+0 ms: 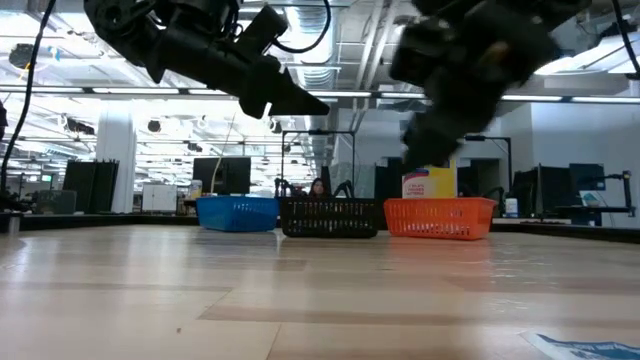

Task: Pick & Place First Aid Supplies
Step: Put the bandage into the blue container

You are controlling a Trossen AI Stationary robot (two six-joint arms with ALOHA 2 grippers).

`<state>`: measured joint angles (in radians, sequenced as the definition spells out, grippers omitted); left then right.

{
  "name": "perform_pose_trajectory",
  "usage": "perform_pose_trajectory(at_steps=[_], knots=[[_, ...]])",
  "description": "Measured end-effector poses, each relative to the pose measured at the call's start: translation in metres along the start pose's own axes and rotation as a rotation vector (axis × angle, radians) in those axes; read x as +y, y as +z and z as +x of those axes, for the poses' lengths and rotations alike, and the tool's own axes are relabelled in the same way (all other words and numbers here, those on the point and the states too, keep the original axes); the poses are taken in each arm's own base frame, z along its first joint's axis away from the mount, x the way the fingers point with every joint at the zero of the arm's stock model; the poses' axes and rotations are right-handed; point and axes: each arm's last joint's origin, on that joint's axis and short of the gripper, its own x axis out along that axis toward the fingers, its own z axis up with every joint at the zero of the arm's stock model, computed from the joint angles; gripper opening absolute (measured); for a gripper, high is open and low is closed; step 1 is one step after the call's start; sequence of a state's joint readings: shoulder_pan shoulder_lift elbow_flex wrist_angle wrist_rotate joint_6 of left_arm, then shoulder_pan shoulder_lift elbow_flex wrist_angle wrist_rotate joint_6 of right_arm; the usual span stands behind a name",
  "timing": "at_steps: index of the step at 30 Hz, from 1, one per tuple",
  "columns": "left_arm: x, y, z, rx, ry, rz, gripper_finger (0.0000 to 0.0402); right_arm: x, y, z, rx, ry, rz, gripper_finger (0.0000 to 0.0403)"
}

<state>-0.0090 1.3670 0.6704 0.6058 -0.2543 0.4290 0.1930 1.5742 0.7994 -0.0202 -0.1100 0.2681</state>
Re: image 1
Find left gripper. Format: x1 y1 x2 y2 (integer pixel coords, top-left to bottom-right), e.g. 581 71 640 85
148 4 332 120

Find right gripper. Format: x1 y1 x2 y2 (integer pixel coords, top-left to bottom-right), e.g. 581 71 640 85
388 8 562 171

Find orange plastic basket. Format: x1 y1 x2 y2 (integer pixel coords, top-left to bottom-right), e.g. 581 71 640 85
383 196 497 242

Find black plastic basket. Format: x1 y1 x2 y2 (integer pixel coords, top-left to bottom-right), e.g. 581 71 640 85
277 196 381 239

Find blue plastic basket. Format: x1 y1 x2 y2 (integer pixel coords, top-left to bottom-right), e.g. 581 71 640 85
195 195 280 233

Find Lysol wipes canister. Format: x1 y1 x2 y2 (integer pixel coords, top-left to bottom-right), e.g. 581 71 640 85
401 159 458 200

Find person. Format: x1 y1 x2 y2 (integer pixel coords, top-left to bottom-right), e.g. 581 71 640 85
308 177 329 199

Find dark desk monitors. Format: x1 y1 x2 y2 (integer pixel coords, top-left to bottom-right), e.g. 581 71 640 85
512 162 607 207

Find white cabinet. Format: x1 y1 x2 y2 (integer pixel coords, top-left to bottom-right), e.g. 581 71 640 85
141 183 178 213

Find white pillar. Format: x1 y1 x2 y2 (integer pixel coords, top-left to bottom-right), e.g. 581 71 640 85
95 107 138 214

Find black partition panels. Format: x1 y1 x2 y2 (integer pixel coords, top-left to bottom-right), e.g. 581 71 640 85
62 159 120 214

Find blue striped fabric bandage wrapper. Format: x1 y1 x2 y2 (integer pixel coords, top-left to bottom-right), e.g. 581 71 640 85
520 332 640 360

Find grey box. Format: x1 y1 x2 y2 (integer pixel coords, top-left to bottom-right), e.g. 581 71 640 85
32 189 77 216

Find black round ceiling fixture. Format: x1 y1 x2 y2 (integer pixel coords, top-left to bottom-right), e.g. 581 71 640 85
8 42 37 70

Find silver ventilation duct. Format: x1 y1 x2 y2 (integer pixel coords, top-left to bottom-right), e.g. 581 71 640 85
292 0 341 169

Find black background rig frame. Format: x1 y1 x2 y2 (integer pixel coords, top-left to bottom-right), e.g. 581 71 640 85
280 128 357 199

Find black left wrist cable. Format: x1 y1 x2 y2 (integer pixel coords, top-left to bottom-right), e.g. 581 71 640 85
269 0 333 55

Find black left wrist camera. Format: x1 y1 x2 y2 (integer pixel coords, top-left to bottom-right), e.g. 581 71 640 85
159 0 242 40

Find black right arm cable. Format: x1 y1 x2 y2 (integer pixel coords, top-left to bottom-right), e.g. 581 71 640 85
610 0 640 79

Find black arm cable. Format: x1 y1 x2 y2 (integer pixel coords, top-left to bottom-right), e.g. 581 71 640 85
0 0 59 197
610 0 640 79

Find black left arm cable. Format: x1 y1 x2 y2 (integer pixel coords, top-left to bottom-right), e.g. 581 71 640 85
0 0 59 197

